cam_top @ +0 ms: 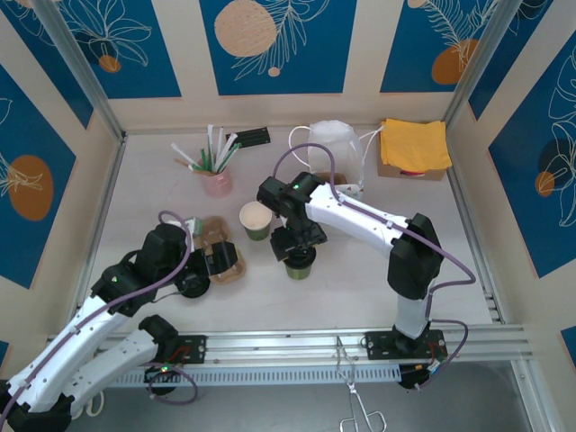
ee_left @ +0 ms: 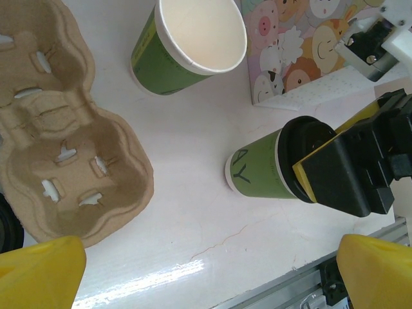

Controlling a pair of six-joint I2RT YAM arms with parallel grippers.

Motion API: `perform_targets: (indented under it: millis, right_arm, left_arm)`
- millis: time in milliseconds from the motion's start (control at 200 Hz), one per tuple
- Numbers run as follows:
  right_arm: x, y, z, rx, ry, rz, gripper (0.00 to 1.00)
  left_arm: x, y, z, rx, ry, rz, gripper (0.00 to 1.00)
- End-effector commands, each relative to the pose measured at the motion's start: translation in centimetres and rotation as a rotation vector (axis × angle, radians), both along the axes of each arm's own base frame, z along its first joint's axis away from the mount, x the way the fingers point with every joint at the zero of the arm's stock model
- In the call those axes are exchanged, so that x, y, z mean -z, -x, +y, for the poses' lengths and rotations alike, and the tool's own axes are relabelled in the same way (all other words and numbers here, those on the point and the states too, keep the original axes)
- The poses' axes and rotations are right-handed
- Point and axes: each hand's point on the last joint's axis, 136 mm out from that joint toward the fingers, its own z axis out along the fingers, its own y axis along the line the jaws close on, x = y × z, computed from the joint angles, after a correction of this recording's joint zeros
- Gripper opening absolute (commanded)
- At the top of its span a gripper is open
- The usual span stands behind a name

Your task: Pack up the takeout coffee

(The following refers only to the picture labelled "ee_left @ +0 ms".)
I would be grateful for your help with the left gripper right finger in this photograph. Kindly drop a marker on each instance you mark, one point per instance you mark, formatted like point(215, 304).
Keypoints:
point(380, 277)

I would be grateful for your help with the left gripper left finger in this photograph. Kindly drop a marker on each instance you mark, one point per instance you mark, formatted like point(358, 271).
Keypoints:
point(38, 277)

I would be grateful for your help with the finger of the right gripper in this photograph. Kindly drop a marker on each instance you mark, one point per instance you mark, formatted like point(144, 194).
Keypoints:
point(347, 174)
point(392, 103)

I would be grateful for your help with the black plastic cup lid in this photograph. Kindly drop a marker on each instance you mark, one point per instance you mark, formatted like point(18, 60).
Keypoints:
point(8, 225)
point(309, 135)

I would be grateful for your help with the green paper coffee cup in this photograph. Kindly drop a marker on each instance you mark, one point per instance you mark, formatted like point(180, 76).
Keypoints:
point(257, 174)
point(199, 32)

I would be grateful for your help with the animal print paper gift bag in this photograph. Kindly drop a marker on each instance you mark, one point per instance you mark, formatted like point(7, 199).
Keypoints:
point(289, 48)

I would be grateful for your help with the brown pulp cup carrier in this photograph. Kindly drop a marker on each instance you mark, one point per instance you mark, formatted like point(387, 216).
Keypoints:
point(106, 145)

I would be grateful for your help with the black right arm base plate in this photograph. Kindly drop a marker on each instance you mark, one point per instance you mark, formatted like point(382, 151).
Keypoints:
point(331, 283)

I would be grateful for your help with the aluminium mounting rail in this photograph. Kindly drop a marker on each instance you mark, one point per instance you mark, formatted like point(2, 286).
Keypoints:
point(305, 289)

